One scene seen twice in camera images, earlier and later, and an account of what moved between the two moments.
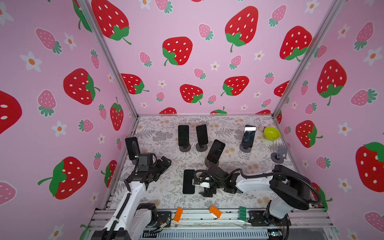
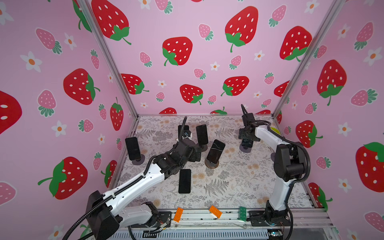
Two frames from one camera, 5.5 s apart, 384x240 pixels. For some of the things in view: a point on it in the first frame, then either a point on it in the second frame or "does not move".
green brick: (243, 213) does not move
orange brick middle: (215, 211) does not move
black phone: (215, 151) does not move
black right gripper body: (211, 183) to (243, 132)
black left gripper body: (155, 173) to (193, 157)
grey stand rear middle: (201, 148) does not move
